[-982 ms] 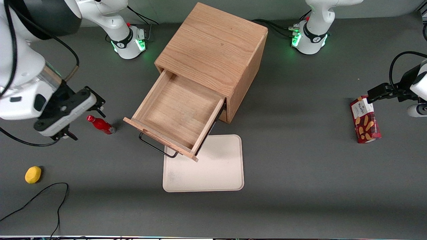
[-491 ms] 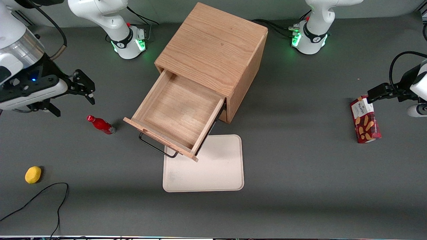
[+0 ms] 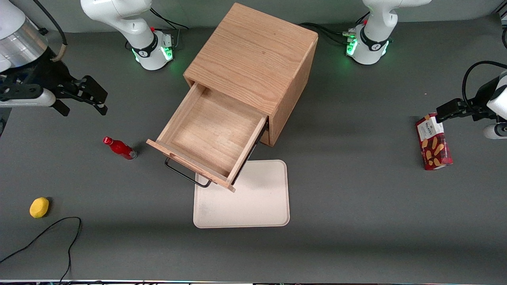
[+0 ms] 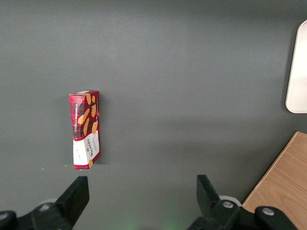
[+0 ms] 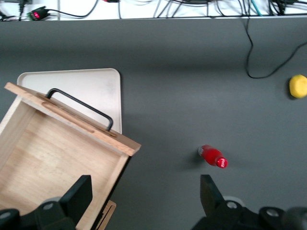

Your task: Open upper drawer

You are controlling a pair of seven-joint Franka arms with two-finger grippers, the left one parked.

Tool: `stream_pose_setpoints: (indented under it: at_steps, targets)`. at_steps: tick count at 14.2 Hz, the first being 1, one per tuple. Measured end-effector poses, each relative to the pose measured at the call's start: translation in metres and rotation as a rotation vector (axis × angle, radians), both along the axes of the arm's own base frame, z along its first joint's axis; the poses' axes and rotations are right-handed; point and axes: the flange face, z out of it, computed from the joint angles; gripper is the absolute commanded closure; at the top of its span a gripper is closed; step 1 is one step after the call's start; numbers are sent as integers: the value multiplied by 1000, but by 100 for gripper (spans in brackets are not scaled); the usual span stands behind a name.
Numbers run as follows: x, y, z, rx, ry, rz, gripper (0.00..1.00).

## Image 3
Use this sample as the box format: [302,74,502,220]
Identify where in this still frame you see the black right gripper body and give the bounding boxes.
[0,59,76,99]

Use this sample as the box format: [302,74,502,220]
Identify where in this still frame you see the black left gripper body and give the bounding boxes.
[473,78,500,109]

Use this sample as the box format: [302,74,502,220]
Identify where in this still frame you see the wooden drawer with short handle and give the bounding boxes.
[146,81,269,193]

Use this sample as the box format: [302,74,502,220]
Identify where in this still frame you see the wooden drawer cabinet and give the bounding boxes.
[183,3,318,147]

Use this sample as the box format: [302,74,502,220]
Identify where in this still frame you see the red tartan shortbread cookie box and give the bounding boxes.
[415,113,453,171]

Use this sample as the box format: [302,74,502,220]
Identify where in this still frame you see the red bottle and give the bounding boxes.
[103,137,138,161]

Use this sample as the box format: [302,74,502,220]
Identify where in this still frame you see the yellow lemon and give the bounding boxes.
[29,197,50,219]

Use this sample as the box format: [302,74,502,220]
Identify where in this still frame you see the beige plastic tray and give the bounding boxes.
[193,160,290,229]

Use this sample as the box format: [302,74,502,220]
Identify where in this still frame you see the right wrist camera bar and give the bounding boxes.
[0,85,57,108]

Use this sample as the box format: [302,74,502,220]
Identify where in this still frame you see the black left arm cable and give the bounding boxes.
[461,61,507,111]

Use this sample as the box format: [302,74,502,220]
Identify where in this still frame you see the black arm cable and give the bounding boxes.
[32,0,68,62]
[461,61,507,111]

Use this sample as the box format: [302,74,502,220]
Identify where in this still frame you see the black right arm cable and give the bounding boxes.
[32,0,68,62]

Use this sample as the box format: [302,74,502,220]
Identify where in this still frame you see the thin black table cable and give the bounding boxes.
[0,217,82,283]

